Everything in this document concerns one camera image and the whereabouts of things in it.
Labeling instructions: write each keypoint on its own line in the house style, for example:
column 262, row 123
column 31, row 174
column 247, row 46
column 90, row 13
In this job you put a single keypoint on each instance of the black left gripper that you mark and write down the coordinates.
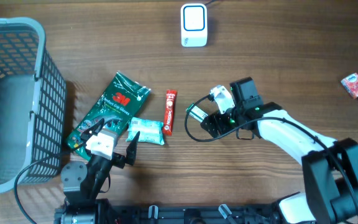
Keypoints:
column 119, row 160

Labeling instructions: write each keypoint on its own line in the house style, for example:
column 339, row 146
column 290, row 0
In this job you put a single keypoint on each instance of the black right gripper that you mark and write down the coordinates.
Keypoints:
column 212, row 126

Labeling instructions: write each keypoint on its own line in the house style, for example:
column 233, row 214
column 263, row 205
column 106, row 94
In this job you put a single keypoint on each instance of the green 3M gloves packet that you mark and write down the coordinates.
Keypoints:
column 117, row 105

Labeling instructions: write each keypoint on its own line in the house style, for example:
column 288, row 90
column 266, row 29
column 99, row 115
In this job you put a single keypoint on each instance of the red coffee stick sachet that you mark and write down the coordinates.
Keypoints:
column 171, row 96

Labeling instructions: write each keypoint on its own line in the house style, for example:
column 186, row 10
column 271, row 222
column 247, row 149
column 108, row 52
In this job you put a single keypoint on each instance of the red white small box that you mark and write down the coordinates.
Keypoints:
column 350, row 83

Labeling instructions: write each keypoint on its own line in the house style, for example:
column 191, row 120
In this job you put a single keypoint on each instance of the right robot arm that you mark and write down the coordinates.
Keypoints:
column 330, row 166

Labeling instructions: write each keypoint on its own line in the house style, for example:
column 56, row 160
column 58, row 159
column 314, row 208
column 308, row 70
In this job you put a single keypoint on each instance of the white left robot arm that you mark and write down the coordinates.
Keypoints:
column 83, row 182

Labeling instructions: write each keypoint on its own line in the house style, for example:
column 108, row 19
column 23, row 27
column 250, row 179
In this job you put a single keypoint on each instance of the white barcode scanner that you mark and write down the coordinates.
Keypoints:
column 194, row 25

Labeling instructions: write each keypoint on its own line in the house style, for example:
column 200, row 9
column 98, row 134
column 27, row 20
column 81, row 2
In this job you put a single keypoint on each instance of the teal tissue pack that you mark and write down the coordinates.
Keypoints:
column 150, row 131

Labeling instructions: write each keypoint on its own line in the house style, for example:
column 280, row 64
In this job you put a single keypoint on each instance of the grey plastic shopping basket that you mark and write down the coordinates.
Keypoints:
column 33, row 94

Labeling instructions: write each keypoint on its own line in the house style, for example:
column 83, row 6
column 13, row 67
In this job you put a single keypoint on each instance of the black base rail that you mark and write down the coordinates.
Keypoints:
column 246, row 214

